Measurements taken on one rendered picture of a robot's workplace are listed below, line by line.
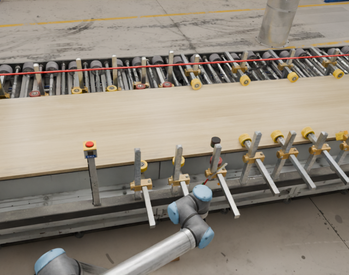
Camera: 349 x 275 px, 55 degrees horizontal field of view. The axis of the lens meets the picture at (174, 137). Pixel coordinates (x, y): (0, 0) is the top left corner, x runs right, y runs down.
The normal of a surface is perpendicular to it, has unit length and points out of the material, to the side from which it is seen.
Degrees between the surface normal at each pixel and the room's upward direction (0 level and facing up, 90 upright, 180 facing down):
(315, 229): 0
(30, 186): 90
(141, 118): 0
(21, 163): 0
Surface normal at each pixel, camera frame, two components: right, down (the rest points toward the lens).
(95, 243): 0.07, -0.74
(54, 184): 0.23, 0.67
